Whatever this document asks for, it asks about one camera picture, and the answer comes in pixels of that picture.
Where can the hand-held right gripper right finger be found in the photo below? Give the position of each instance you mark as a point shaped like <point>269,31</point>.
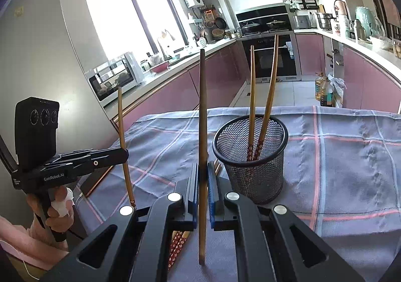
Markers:
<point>213,195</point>

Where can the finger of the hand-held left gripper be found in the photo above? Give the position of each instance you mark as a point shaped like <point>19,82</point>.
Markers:
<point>109,156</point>

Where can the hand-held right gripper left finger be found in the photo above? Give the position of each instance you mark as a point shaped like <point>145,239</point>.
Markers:
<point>195,189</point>

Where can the black mesh utensil holder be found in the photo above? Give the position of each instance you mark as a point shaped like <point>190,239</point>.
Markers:
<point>266,181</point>

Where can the person's left forearm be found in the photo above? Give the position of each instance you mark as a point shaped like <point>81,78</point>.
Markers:
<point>18,238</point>

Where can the person's left hand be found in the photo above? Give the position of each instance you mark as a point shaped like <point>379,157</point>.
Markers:
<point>55,222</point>

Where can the grey refrigerator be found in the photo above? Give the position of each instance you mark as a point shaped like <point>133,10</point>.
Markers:
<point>47,50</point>

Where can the white countertop oven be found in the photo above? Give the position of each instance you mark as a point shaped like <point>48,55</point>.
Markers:
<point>125,75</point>

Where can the pink basin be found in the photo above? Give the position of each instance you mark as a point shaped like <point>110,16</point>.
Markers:
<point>159,67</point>

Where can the pink lower cabinets long run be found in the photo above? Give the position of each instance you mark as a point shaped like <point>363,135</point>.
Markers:
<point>219,72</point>

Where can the sink faucet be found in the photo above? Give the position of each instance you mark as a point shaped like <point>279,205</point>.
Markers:
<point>164,40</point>

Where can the blue plaid tablecloth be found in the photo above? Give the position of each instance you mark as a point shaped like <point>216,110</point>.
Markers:
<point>344,175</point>

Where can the kitchen window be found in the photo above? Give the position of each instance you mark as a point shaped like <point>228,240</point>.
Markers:
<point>109,18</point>

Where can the black built-in oven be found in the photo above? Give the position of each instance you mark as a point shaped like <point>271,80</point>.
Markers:
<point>266,56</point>

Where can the cooking oil bottles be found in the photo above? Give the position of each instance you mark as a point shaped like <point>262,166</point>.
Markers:
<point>327,97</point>

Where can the yellow cooking oil bottle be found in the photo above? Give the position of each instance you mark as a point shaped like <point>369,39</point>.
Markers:
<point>319,87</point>

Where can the woven basket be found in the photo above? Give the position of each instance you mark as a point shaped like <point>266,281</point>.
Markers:
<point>217,33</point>

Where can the clear plastic bag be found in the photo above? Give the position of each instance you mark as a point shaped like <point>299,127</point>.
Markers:
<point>338,84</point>

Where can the black frying pan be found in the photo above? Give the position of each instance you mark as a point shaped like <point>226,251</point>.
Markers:
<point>220,23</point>

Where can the black wok with lid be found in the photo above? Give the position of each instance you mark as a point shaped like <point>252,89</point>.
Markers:
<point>250,27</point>

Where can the pot with glass lid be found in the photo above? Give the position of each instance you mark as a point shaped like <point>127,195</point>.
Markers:
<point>275,25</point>

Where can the black range hood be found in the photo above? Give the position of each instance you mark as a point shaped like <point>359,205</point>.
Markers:
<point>261,15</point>

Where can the pink lower cabinets short run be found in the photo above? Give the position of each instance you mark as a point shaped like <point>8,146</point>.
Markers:
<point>360,78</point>

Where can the silver box appliance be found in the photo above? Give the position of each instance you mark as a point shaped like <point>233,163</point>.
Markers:
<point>301,21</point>

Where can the steel stock pot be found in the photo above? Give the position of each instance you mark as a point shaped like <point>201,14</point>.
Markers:
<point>324,20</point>

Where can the pink thermos jug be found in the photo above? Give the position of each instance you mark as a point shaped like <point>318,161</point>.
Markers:
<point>342,12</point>

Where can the teal mesh food cover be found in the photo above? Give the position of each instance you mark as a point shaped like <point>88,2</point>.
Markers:
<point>369,21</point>

